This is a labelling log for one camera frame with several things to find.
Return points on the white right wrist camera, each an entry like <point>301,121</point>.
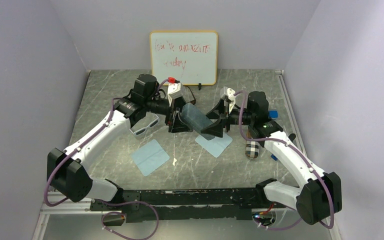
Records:
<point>228,95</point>

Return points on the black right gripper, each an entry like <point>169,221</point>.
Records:
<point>216,129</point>

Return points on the small blue card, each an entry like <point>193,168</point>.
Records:
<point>274,157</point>

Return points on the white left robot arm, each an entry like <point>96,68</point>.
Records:
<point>67,170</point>

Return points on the light blue cloth right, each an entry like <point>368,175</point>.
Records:
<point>215,146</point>

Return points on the white frame sunglasses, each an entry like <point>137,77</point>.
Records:
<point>149,122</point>

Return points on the blue glasses case green lining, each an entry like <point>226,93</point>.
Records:
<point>196,120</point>

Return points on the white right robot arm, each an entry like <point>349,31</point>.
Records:
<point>318,196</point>

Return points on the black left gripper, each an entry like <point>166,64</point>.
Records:
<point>178,125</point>

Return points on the light blue cloth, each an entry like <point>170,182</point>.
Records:
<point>215,146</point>
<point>149,157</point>

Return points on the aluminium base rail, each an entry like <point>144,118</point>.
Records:
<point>317,196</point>

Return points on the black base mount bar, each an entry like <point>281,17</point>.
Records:
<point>217,203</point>

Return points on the small blue box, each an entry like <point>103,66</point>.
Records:
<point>273,114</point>

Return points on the brown tortoise sunglasses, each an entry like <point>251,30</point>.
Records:
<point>192,97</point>

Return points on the plaid glasses case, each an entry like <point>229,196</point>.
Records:
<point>251,149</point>

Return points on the light blue cloth left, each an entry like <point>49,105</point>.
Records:
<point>149,157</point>

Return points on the yellow framed whiteboard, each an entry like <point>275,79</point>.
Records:
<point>188,56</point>

